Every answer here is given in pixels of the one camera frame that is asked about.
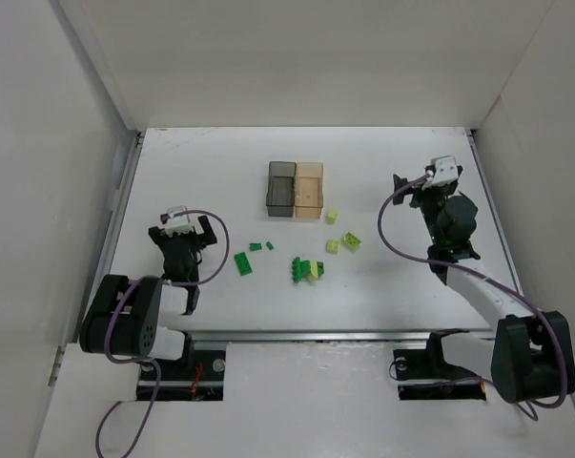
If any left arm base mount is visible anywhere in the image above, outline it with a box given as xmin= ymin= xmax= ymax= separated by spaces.
xmin=156 ymin=349 xmax=226 ymax=402

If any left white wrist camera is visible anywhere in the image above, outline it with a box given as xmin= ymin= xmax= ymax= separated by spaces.
xmin=160 ymin=205 xmax=194 ymax=237

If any lime lego hollow brick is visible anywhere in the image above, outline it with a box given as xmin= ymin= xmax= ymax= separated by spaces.
xmin=342 ymin=232 xmax=361 ymax=252

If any purple cable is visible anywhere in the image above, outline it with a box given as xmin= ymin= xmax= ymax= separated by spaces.
xmin=94 ymin=208 xmax=231 ymax=458
xmin=377 ymin=174 xmax=575 ymax=422

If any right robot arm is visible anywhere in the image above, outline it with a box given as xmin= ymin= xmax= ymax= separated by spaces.
xmin=385 ymin=156 xmax=575 ymax=409

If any grey transparent container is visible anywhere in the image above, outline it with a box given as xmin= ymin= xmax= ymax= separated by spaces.
xmin=266 ymin=161 xmax=297 ymax=218

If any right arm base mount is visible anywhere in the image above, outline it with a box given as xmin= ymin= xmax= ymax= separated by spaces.
xmin=389 ymin=328 xmax=486 ymax=402

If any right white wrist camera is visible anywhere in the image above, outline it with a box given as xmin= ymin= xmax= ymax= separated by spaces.
xmin=421 ymin=156 xmax=458 ymax=189

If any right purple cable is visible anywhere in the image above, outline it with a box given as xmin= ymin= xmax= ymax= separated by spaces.
xmin=377 ymin=174 xmax=575 ymax=422

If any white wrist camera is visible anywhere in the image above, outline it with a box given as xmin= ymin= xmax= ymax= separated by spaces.
xmin=160 ymin=205 xmax=194 ymax=237
xmin=421 ymin=156 xmax=458 ymax=189

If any dark green flat lego plate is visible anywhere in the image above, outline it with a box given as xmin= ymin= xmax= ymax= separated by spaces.
xmin=234 ymin=252 xmax=253 ymax=276

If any orange transparent container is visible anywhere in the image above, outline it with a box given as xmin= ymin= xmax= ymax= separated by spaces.
xmin=295 ymin=162 xmax=324 ymax=219

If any aluminium rail front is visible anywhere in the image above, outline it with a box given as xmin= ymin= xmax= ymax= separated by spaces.
xmin=186 ymin=328 xmax=496 ymax=344

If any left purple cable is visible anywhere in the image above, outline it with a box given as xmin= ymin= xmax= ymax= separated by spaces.
xmin=94 ymin=208 xmax=231 ymax=458

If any dark green studded lego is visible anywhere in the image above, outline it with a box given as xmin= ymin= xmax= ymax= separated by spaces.
xmin=291 ymin=257 xmax=310 ymax=283

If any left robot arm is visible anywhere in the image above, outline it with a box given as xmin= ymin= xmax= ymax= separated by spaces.
xmin=79 ymin=210 xmax=217 ymax=362

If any lime lego square brick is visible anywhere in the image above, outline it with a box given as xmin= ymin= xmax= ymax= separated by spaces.
xmin=325 ymin=239 xmax=340 ymax=255

